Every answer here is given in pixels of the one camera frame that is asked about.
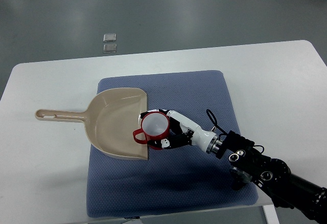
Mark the upper metal floor plate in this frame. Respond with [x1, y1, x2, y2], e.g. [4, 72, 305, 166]
[103, 33, 116, 42]

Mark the blue fabric mat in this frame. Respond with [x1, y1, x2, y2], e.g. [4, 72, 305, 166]
[86, 70, 258, 218]

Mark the red plastic cup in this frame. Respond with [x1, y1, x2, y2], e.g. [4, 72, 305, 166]
[132, 111, 170, 150]

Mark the metal floor plate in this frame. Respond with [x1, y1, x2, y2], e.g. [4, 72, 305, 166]
[103, 43, 117, 53]
[103, 33, 116, 42]

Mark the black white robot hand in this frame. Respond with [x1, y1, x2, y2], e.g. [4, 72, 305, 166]
[139, 109, 219, 153]

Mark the beige plastic dustpan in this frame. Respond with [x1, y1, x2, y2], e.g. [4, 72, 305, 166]
[35, 87, 148, 160]

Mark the lower metal floor plate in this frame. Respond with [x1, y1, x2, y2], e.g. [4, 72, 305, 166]
[103, 43, 117, 53]

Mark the white table leg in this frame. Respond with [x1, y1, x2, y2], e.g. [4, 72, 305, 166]
[263, 205, 279, 224]

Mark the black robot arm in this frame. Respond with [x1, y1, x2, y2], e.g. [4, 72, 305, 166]
[206, 109, 326, 223]

